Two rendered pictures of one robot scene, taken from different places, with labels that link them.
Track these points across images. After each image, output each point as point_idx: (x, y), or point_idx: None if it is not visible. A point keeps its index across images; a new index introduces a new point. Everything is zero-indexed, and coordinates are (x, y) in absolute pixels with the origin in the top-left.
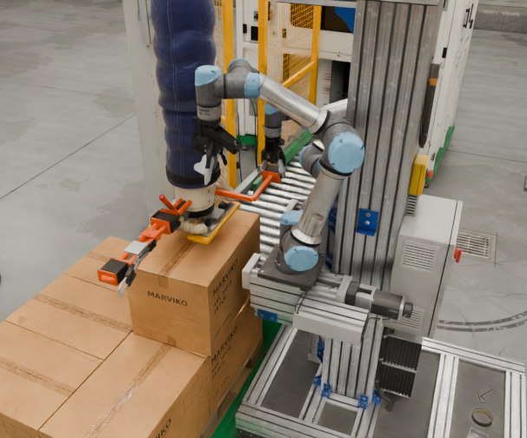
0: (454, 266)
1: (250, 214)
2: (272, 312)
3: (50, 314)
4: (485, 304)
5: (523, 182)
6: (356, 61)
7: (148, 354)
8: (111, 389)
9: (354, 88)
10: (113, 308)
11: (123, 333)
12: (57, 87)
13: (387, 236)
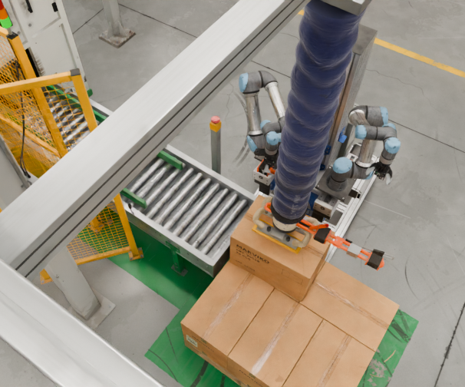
0: (192, 121)
1: (258, 199)
2: (335, 209)
3: (275, 358)
4: (233, 121)
5: (106, 42)
6: (354, 79)
7: (320, 292)
8: (347, 312)
9: (351, 90)
10: (274, 315)
11: (300, 308)
12: None
13: (344, 131)
